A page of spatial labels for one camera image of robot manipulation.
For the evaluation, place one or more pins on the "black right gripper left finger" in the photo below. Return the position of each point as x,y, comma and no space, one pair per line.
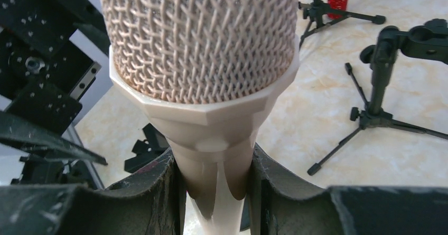
150,201

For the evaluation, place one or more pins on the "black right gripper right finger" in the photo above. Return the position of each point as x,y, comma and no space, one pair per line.
280,202

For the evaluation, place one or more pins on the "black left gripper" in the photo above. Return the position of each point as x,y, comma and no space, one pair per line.
45,74

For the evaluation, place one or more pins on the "beige microphone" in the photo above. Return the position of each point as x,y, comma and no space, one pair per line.
207,74

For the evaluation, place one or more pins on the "shock mount tripod stand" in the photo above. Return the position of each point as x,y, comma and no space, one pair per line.
318,8

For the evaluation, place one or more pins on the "round base mic stand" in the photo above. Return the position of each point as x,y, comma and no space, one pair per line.
154,145

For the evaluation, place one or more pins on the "black tripod mic stand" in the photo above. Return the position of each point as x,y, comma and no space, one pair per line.
427,42

